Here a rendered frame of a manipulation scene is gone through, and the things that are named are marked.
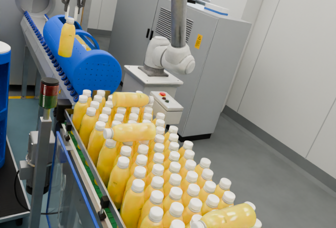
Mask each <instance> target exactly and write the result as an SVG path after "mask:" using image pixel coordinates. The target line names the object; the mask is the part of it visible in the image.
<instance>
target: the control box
mask: <svg viewBox="0 0 336 228"><path fill-rule="evenodd" d="M160 92H163V93H165V94H166V95H164V96H162V95H161V94H160ZM149 96H153V98H154V102H153V106H152V109H153V114H154V115H155V116H157V113H163V114H164V115H165V116H164V123H165V125H171V124H179V122H180V119H181V115H182V112H183V109H184V108H183V107H182V106H181V105H180V104H179V103H178V102H177V101H176V100H174V99H173V98H172V97H171V96H170V95H169V94H168V93H166V92H165V91H151V92H150V95H149ZM162 97H166V99H162ZM166 100H169V102H165V101H166Z"/></svg>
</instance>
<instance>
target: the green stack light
mask: <svg viewBox="0 0 336 228"><path fill-rule="evenodd" d="M57 100H58V94H57V95H55V96H46V95H43V94H41V93H40V92H39V100H38V105H39V106H40V107H42V108H46V109H52V108H55V107H56V106H57Z"/></svg>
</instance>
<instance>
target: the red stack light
mask: <svg viewBox="0 0 336 228"><path fill-rule="evenodd" d="M59 85H60V84H58V85H55V86H49V85H45V84H43V83H42V82H40V90H39V92H40V93H41V94H42V95H45V96H56V95H57V94H58V93H59Z"/></svg>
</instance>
